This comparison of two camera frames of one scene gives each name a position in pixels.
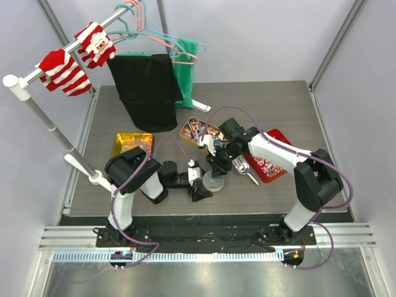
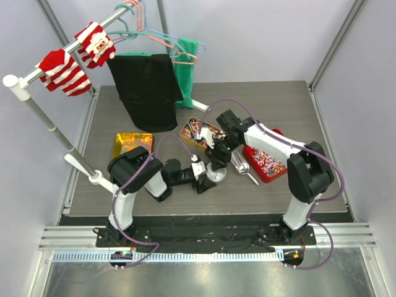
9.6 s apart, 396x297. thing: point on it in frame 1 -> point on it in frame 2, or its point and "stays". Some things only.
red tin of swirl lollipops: [267, 171] stays
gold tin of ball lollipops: [195, 128] stays
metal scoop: [241, 166] stays
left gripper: [198, 193] -> [200, 187]
